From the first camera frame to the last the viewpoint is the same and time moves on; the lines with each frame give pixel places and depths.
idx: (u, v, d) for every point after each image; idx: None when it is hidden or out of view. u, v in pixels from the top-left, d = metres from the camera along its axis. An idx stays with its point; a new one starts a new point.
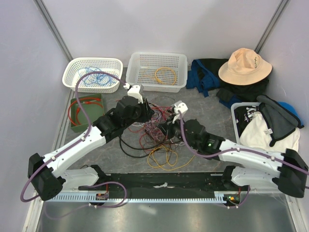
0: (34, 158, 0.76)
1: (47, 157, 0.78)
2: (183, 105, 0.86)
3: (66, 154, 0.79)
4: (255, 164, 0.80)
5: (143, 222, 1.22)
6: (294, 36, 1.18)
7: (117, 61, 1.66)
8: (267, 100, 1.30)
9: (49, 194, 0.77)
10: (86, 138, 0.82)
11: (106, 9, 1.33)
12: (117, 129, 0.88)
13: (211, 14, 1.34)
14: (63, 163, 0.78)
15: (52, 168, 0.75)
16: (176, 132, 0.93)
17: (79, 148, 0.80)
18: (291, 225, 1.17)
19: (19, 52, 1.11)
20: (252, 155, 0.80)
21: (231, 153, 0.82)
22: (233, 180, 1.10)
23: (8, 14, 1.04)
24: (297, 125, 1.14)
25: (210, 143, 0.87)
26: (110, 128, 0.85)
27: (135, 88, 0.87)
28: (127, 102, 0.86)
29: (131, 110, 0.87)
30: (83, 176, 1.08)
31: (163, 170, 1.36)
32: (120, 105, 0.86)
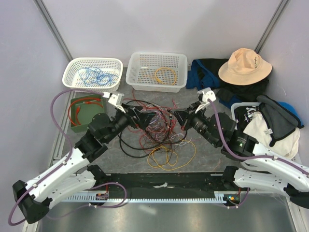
0: (18, 186, 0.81)
1: (29, 183, 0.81)
2: (212, 94, 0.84)
3: (48, 180, 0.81)
4: (287, 175, 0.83)
5: (143, 222, 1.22)
6: (294, 36, 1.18)
7: (117, 61, 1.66)
8: (266, 100, 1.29)
9: (35, 216, 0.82)
10: (67, 163, 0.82)
11: (107, 9, 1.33)
12: (99, 149, 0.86)
13: (211, 14, 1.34)
14: (46, 188, 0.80)
15: (34, 195, 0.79)
16: (197, 125, 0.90)
17: (60, 173, 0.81)
18: (291, 225, 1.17)
19: (19, 53, 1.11)
20: (286, 167, 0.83)
21: (265, 161, 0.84)
22: (236, 182, 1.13)
23: (9, 14, 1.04)
24: (297, 125, 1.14)
25: (241, 143, 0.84)
26: (88, 152, 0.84)
27: (113, 98, 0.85)
28: (96, 125, 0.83)
29: (105, 130, 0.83)
30: (78, 184, 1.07)
31: (163, 170, 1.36)
32: (91, 128, 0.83)
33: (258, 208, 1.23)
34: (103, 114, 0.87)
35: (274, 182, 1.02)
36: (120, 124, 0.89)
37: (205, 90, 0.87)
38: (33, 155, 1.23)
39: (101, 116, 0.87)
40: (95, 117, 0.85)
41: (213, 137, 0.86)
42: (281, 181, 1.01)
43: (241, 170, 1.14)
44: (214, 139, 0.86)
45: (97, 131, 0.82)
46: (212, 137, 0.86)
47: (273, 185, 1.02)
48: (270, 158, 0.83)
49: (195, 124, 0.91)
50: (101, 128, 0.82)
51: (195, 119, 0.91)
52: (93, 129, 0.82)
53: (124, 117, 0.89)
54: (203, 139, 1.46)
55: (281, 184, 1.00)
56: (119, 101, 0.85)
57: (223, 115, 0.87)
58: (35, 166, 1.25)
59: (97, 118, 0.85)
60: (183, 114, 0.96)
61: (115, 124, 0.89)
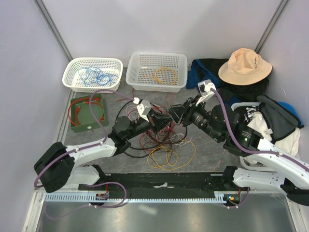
0: (58, 145, 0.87)
1: (70, 146, 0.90)
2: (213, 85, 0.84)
3: (85, 151, 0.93)
4: (289, 171, 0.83)
5: (143, 222, 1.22)
6: (294, 36, 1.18)
7: (117, 61, 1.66)
8: (267, 100, 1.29)
9: (58, 183, 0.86)
10: (103, 144, 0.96)
11: (107, 9, 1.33)
12: (123, 146, 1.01)
13: (211, 14, 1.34)
14: (82, 157, 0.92)
15: (74, 157, 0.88)
16: (197, 119, 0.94)
17: (96, 150, 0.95)
18: (291, 225, 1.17)
19: (19, 53, 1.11)
20: (290, 165, 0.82)
21: (269, 157, 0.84)
22: (235, 181, 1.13)
23: (9, 13, 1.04)
24: (297, 125, 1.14)
25: (246, 137, 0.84)
26: (115, 146, 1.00)
27: (140, 109, 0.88)
28: (120, 126, 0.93)
29: (127, 131, 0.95)
30: (87, 173, 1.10)
31: (163, 170, 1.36)
32: (116, 127, 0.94)
33: (258, 208, 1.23)
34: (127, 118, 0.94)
35: (272, 180, 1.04)
36: (142, 128, 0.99)
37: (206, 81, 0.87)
38: (33, 154, 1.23)
39: (125, 120, 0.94)
40: (121, 118, 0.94)
41: (215, 132, 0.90)
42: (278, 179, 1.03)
43: (240, 170, 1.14)
44: (216, 134, 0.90)
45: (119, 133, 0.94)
46: (214, 132, 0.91)
47: (270, 183, 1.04)
48: (274, 155, 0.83)
49: (196, 119, 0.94)
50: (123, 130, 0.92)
51: (195, 113, 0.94)
52: (117, 130, 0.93)
53: (145, 123, 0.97)
54: (203, 139, 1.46)
55: (278, 181, 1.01)
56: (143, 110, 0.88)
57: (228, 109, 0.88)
58: None
59: (121, 120, 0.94)
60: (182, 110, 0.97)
61: (136, 126, 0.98)
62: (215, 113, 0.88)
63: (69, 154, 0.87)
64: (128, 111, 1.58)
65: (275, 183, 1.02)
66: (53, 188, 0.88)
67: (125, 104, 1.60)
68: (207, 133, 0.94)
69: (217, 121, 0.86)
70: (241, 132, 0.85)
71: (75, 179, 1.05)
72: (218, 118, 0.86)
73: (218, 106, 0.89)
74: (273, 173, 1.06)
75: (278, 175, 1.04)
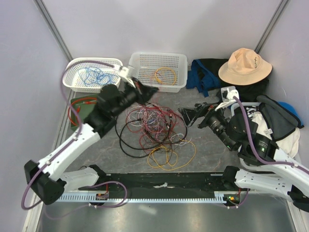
0: (30, 167, 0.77)
1: (42, 162, 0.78)
2: (236, 93, 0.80)
3: (61, 156, 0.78)
4: (301, 181, 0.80)
5: (143, 222, 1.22)
6: (294, 36, 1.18)
7: (117, 61, 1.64)
8: (266, 100, 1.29)
9: (50, 198, 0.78)
10: (79, 137, 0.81)
11: (107, 9, 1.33)
12: (109, 123, 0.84)
13: (210, 14, 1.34)
14: (60, 165, 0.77)
15: (49, 173, 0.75)
16: (214, 124, 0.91)
17: (73, 149, 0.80)
18: (291, 225, 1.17)
19: (19, 54, 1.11)
20: (302, 175, 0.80)
21: (284, 167, 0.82)
22: (237, 183, 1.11)
23: (9, 13, 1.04)
24: (297, 125, 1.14)
25: (262, 148, 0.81)
26: (100, 124, 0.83)
27: (123, 70, 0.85)
28: (106, 94, 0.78)
29: (114, 101, 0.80)
30: (84, 176, 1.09)
31: (163, 170, 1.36)
32: (101, 99, 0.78)
33: (258, 208, 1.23)
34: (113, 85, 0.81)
35: (278, 185, 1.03)
36: (129, 101, 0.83)
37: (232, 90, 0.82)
38: (33, 154, 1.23)
39: (109, 88, 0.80)
40: (104, 89, 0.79)
41: (229, 139, 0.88)
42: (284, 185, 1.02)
43: (242, 171, 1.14)
44: (230, 141, 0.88)
45: (108, 102, 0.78)
46: (228, 139, 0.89)
47: (276, 189, 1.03)
48: (289, 166, 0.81)
49: (213, 123, 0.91)
50: (110, 98, 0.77)
51: (212, 118, 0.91)
52: (104, 99, 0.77)
53: (133, 94, 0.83)
54: (203, 139, 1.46)
55: (285, 188, 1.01)
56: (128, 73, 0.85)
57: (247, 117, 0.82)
58: None
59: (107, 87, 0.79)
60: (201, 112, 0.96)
61: (122, 98, 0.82)
62: (234, 121, 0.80)
63: (43, 171, 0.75)
64: (128, 111, 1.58)
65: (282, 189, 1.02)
66: (53, 201, 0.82)
67: None
68: (222, 139, 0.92)
69: (236, 130, 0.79)
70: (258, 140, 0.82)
71: (74, 183, 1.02)
72: (237, 127, 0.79)
73: (239, 114, 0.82)
74: (280, 180, 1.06)
75: (285, 182, 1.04)
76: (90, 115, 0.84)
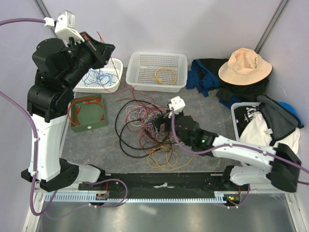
0: (26, 179, 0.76)
1: (31, 170, 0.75)
2: (180, 101, 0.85)
3: (40, 160, 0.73)
4: (245, 157, 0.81)
5: (143, 222, 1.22)
6: (294, 36, 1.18)
7: (117, 61, 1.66)
8: (266, 100, 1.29)
9: (69, 180, 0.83)
10: (39, 135, 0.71)
11: (106, 9, 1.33)
12: (60, 95, 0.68)
13: (210, 14, 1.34)
14: (46, 166, 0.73)
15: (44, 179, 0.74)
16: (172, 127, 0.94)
17: (44, 147, 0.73)
18: (291, 225, 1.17)
19: (18, 53, 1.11)
20: (244, 151, 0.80)
21: (224, 149, 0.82)
22: (231, 180, 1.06)
23: (9, 14, 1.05)
24: (297, 125, 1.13)
25: (203, 139, 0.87)
26: (50, 96, 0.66)
27: (61, 21, 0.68)
28: (48, 50, 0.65)
29: (61, 62, 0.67)
30: (91, 169, 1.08)
31: (163, 170, 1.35)
32: (39, 58, 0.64)
33: (258, 208, 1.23)
34: (53, 39, 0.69)
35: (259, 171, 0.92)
36: (82, 63, 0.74)
37: (174, 98, 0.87)
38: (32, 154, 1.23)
39: (49, 42, 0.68)
40: (40, 46, 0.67)
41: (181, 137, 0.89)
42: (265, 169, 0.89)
43: (236, 167, 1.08)
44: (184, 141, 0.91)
45: (50, 61, 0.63)
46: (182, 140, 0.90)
47: (259, 175, 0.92)
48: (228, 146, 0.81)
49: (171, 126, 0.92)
50: (55, 54, 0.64)
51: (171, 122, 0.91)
52: (46, 58, 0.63)
53: (87, 53, 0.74)
54: None
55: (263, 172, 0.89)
56: (69, 22, 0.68)
57: (188, 119, 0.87)
58: None
59: (47, 41, 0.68)
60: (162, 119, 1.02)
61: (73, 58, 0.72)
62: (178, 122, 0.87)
63: (38, 178, 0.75)
64: (129, 111, 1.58)
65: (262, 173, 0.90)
66: (75, 177, 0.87)
67: (125, 104, 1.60)
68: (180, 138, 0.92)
69: (181, 128, 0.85)
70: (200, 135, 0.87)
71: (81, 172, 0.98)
72: (181, 126, 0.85)
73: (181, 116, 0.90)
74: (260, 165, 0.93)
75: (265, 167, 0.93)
76: (30, 96, 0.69)
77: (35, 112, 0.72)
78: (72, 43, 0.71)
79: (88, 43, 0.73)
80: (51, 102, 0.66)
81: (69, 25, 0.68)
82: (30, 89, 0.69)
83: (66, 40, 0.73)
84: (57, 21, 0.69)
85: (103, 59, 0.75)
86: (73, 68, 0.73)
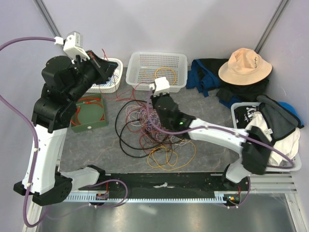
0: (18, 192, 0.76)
1: (25, 182, 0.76)
2: (164, 83, 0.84)
3: (37, 172, 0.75)
4: (218, 138, 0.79)
5: (143, 222, 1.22)
6: (295, 36, 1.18)
7: (117, 61, 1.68)
8: (267, 100, 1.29)
9: (62, 195, 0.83)
10: (40, 145, 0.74)
11: (106, 9, 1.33)
12: (65, 109, 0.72)
13: (210, 14, 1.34)
14: (41, 180, 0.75)
15: (37, 192, 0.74)
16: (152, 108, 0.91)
17: (42, 158, 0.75)
18: (291, 225, 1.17)
19: (18, 54, 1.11)
20: (218, 132, 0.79)
21: (200, 131, 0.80)
22: (228, 177, 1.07)
23: (8, 14, 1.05)
24: (297, 125, 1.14)
25: (182, 122, 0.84)
26: (55, 109, 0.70)
27: (69, 39, 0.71)
28: (56, 66, 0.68)
29: (68, 77, 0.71)
30: (88, 173, 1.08)
31: (163, 170, 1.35)
32: (47, 75, 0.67)
33: (258, 208, 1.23)
34: (62, 56, 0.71)
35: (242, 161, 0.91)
36: (87, 79, 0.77)
37: (158, 79, 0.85)
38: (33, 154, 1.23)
39: (57, 60, 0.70)
40: (50, 63, 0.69)
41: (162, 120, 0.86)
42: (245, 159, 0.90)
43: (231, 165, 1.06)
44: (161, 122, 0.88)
45: (58, 77, 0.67)
46: None
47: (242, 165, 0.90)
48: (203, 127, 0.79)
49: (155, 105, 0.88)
50: (63, 71, 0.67)
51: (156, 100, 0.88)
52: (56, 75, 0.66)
53: (91, 69, 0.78)
54: None
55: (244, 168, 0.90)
56: (77, 42, 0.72)
57: (169, 100, 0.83)
58: None
59: (56, 58, 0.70)
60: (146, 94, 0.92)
61: (79, 74, 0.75)
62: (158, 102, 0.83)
63: (32, 191, 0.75)
64: (128, 111, 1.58)
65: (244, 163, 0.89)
66: (67, 193, 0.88)
67: (125, 104, 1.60)
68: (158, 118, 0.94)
69: (161, 109, 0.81)
70: (179, 117, 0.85)
71: (77, 181, 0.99)
72: (161, 106, 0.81)
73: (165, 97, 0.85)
74: None
75: None
76: (36, 108, 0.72)
77: (38, 123, 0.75)
78: (78, 60, 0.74)
79: (93, 61, 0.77)
80: (56, 115, 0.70)
81: (77, 44, 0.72)
82: (35, 102, 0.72)
83: (72, 57, 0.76)
84: (65, 40, 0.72)
85: (105, 77, 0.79)
86: (78, 83, 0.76)
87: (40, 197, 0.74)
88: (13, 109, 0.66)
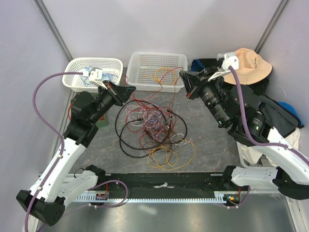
0: (20, 198, 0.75)
1: (33, 188, 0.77)
2: (235, 62, 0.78)
3: (51, 178, 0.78)
4: (293, 166, 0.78)
5: (143, 222, 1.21)
6: (295, 36, 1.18)
7: (117, 61, 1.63)
8: (267, 100, 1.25)
9: (54, 218, 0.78)
10: (63, 153, 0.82)
11: (107, 9, 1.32)
12: (91, 130, 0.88)
13: (210, 14, 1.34)
14: (51, 187, 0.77)
15: (44, 197, 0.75)
16: (206, 96, 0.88)
17: (61, 166, 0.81)
18: (291, 225, 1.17)
19: (19, 53, 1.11)
20: (296, 160, 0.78)
21: (276, 149, 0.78)
22: (233, 181, 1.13)
23: (8, 14, 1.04)
24: (297, 125, 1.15)
25: (257, 126, 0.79)
26: (83, 132, 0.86)
27: (91, 74, 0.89)
28: (80, 103, 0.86)
29: (90, 108, 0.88)
30: (84, 181, 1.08)
31: (163, 170, 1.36)
32: (75, 109, 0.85)
33: (258, 208, 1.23)
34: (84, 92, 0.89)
35: (265, 175, 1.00)
36: (105, 105, 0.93)
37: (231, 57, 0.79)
38: (34, 154, 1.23)
39: (81, 95, 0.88)
40: (76, 98, 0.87)
41: (222, 114, 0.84)
42: (270, 174, 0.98)
43: (238, 168, 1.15)
44: (223, 117, 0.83)
45: (83, 110, 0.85)
46: (221, 114, 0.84)
47: (263, 179, 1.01)
48: (283, 147, 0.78)
49: (205, 95, 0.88)
50: (85, 105, 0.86)
51: (205, 89, 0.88)
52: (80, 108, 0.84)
53: (108, 95, 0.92)
54: (203, 139, 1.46)
55: (270, 177, 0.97)
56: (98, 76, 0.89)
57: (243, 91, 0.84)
58: (36, 166, 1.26)
59: (82, 94, 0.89)
60: (192, 80, 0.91)
61: (99, 103, 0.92)
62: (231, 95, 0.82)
63: (37, 197, 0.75)
64: (128, 110, 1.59)
65: (269, 178, 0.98)
66: (58, 218, 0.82)
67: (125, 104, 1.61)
68: (213, 113, 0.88)
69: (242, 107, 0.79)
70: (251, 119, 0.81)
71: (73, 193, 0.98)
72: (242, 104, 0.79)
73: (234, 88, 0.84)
74: (267, 169, 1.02)
75: (271, 170, 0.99)
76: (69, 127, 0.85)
77: (68, 136, 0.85)
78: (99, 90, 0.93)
79: (110, 90, 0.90)
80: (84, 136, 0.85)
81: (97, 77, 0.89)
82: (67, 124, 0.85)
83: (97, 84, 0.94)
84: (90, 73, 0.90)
85: (120, 101, 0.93)
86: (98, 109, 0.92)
87: (44, 205, 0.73)
88: (44, 121, 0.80)
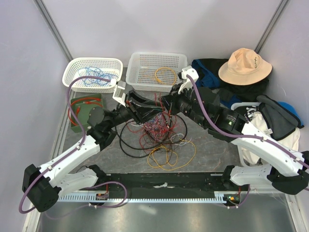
0: (29, 170, 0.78)
1: (43, 166, 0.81)
2: (193, 72, 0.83)
3: (62, 163, 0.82)
4: (274, 159, 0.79)
5: (143, 222, 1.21)
6: (295, 36, 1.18)
7: (117, 61, 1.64)
8: (267, 100, 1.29)
9: (45, 205, 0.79)
10: (81, 147, 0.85)
11: (106, 8, 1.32)
12: (108, 137, 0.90)
13: (211, 14, 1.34)
14: (60, 171, 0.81)
15: (49, 178, 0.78)
16: (182, 107, 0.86)
17: (75, 156, 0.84)
18: (291, 225, 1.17)
19: (19, 53, 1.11)
20: (275, 150, 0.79)
21: (253, 141, 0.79)
22: (231, 180, 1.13)
23: (8, 14, 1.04)
24: (297, 125, 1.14)
25: (230, 122, 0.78)
26: (99, 137, 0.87)
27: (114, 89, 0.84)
28: (93, 119, 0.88)
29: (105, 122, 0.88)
30: (83, 178, 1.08)
31: (163, 170, 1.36)
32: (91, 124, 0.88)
33: (258, 208, 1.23)
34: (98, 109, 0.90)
35: (260, 172, 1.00)
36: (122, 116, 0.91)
37: (188, 69, 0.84)
38: (33, 154, 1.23)
39: (95, 111, 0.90)
40: (91, 114, 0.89)
41: (198, 117, 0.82)
42: (265, 170, 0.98)
43: (237, 168, 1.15)
44: (200, 118, 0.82)
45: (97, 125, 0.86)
46: (198, 116, 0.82)
47: (259, 175, 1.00)
48: (259, 139, 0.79)
49: (180, 106, 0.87)
50: (99, 122, 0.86)
51: (179, 100, 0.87)
52: (92, 123, 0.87)
53: (126, 109, 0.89)
54: (203, 139, 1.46)
55: (265, 173, 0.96)
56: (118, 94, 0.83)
57: (207, 90, 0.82)
58: (36, 166, 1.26)
59: (95, 110, 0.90)
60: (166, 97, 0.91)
61: (117, 114, 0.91)
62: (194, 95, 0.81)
63: (43, 176, 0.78)
64: None
65: (263, 174, 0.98)
66: (49, 207, 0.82)
67: None
68: (192, 119, 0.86)
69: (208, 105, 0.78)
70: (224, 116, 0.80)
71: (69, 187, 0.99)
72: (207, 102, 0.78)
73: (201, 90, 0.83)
74: (263, 166, 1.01)
75: (265, 167, 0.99)
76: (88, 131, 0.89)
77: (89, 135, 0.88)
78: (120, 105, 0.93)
79: (129, 107, 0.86)
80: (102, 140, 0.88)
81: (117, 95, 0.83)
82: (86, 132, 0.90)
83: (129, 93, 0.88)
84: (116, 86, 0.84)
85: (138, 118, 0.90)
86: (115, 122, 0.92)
87: (47, 186, 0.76)
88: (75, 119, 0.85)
